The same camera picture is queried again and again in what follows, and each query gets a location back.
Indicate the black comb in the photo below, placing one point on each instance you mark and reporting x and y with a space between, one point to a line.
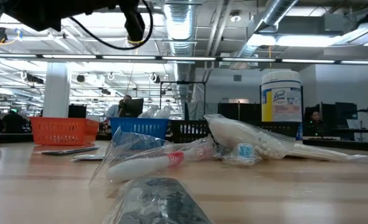
68 151
158 202
85 158

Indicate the red white toothbrush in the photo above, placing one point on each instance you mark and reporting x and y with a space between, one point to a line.
134 169

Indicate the white pillar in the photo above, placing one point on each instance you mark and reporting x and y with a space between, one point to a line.
56 90

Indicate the black background cabinet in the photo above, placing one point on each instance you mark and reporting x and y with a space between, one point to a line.
77 111

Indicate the person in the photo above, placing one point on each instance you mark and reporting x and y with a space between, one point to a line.
14 122
113 110
315 118

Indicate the orange plastic basket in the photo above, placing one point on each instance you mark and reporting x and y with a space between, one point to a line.
63 130

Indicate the black background monitor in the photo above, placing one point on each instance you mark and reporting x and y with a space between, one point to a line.
134 107

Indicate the blue plastic basket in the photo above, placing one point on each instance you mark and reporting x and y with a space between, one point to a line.
140 127

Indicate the horizontal bar with light strips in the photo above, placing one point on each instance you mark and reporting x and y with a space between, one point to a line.
186 58

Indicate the black plastic basket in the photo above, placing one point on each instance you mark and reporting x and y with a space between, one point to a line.
190 130
291 127

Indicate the white Lysol wipes canister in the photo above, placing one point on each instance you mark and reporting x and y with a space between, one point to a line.
281 99

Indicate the black monitor workstation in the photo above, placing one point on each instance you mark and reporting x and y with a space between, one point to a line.
345 112

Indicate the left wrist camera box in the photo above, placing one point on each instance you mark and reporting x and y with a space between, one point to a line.
133 18

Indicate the ribbed silver ventilation duct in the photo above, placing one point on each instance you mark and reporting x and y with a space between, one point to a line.
180 28

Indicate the smooth silver ventilation duct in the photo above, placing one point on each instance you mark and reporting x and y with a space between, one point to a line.
278 11

